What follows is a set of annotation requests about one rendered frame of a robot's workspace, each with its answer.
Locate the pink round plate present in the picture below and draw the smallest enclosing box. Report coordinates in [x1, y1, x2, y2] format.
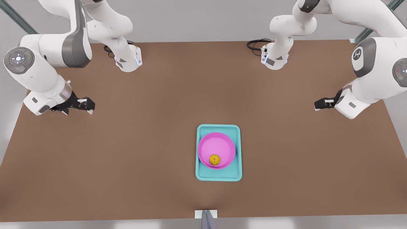
[197, 132, 236, 170]

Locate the teal rectangular tray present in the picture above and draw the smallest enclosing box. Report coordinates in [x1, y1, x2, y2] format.
[195, 124, 243, 182]

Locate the black cable loop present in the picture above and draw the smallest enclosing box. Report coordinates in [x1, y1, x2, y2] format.
[104, 40, 135, 59]
[247, 38, 273, 57]

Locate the silver frame post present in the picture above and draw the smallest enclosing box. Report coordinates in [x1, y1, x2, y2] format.
[0, 0, 39, 35]
[195, 210, 219, 229]
[349, 0, 406, 44]

